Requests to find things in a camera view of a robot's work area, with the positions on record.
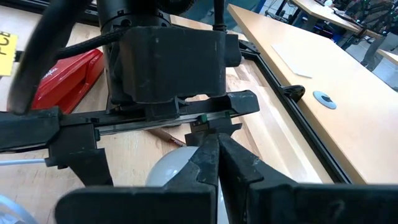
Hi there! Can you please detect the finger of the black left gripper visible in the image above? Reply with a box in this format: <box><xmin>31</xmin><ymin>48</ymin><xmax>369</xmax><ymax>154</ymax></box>
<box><xmin>185</xmin><ymin>123</ymin><xmax>243</xmax><ymax>146</ymax></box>
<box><xmin>45</xmin><ymin>124</ymin><xmax>113</xmax><ymax>187</ymax></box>

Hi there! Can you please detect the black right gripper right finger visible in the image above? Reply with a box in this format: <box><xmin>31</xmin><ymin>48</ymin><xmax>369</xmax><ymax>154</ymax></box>
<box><xmin>218</xmin><ymin>133</ymin><xmax>398</xmax><ymax>224</ymax></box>

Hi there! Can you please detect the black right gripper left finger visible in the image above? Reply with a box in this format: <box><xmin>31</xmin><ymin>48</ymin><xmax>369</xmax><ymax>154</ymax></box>
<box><xmin>55</xmin><ymin>133</ymin><xmax>220</xmax><ymax>224</ymax></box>

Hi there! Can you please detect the white lightbulb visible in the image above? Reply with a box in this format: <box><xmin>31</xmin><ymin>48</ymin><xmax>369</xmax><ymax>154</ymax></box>
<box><xmin>145</xmin><ymin>146</ymin><xmax>231</xmax><ymax>224</ymax></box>

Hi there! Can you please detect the white lamp cord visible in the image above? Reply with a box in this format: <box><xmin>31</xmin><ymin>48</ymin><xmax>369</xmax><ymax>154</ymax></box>
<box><xmin>0</xmin><ymin>157</ymin><xmax>47</xmax><ymax>224</ymax></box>

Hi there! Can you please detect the brown pen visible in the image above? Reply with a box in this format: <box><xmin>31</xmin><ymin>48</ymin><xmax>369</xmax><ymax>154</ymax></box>
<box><xmin>146</xmin><ymin>127</ymin><xmax>187</xmax><ymax>147</ymax></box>

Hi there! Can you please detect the red stapler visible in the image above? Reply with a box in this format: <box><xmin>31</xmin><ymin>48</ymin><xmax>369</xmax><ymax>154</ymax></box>
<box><xmin>30</xmin><ymin>49</ymin><xmax>105</xmax><ymax>114</ymax></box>

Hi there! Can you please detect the tan desk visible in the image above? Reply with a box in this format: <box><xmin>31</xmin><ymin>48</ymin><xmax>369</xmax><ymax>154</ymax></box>
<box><xmin>290</xmin><ymin>0</ymin><xmax>383</xmax><ymax>40</ymax></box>
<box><xmin>228</xmin><ymin>3</ymin><xmax>398</xmax><ymax>186</ymax></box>

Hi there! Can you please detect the white rectangular pad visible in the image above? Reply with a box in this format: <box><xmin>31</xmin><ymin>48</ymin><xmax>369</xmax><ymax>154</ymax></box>
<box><xmin>271</xmin><ymin>42</ymin><xmax>313</xmax><ymax>79</ymax></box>

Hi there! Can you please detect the yellow label tag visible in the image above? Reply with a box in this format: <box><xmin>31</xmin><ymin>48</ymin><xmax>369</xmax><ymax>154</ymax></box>
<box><xmin>0</xmin><ymin>30</ymin><xmax>19</xmax><ymax>77</ymax></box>

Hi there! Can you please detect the person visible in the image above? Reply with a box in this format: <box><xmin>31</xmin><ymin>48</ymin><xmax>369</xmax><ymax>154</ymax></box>
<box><xmin>360</xmin><ymin>15</ymin><xmax>398</xmax><ymax>72</ymax></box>

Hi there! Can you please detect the braided black cable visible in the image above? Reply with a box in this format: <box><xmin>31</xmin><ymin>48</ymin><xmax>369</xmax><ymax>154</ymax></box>
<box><xmin>54</xmin><ymin>29</ymin><xmax>125</xmax><ymax>60</ymax></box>

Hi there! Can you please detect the grey cable grommet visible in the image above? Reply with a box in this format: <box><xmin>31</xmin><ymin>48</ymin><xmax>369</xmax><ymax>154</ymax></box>
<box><xmin>312</xmin><ymin>90</ymin><xmax>338</xmax><ymax>110</ymax></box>

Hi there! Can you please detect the black frame bracket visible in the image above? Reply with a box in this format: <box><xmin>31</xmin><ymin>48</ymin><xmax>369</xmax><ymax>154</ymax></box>
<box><xmin>281</xmin><ymin>84</ymin><xmax>306</xmax><ymax>103</ymax></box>

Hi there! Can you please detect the thick black cable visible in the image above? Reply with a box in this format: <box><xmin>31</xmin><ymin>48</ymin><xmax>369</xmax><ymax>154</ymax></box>
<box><xmin>7</xmin><ymin>0</ymin><xmax>91</xmax><ymax>114</ymax></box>

